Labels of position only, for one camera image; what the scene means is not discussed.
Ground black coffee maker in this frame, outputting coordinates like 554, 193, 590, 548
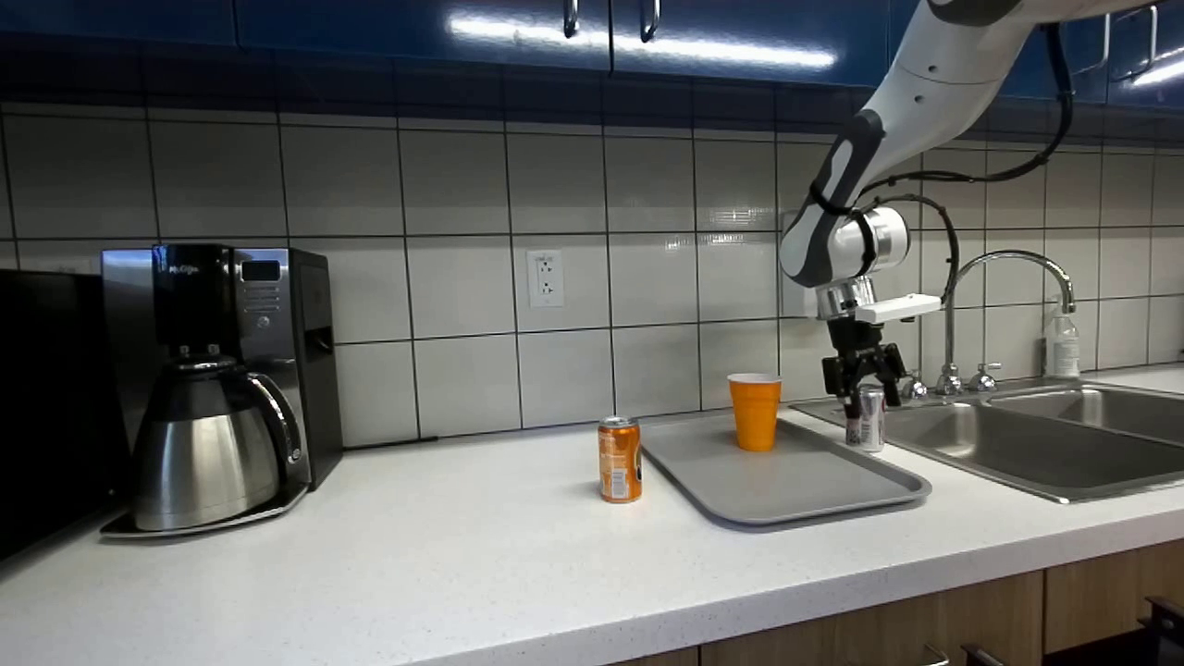
102, 241, 346, 543

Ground blue upper cabinets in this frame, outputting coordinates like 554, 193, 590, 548
0, 0, 1184, 116

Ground steel coffee carafe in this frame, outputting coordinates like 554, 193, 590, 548
131, 359, 310, 534

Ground white wall outlet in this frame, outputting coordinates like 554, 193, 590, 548
525, 247, 568, 312

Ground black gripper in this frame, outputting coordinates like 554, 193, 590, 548
822, 315, 916, 420

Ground grey metal tray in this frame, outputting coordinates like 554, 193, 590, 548
642, 407, 935, 534

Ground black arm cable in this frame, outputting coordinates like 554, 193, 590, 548
848, 23, 1077, 306

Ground chrome gooseneck faucet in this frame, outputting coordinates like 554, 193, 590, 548
939, 247, 1080, 396

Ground silver coke can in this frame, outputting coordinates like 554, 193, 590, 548
843, 380, 888, 458

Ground clear soap bottle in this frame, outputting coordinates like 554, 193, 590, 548
1040, 303, 1086, 385

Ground orange paper cup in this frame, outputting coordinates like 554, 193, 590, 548
724, 370, 784, 457

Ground wooden base cabinet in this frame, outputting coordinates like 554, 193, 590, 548
616, 538, 1184, 666

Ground orange fanta can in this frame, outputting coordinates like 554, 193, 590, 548
597, 415, 647, 506

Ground black microwave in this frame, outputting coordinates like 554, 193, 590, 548
0, 267, 132, 558

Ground stainless steel double sink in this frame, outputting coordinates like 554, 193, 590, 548
800, 380, 1184, 506

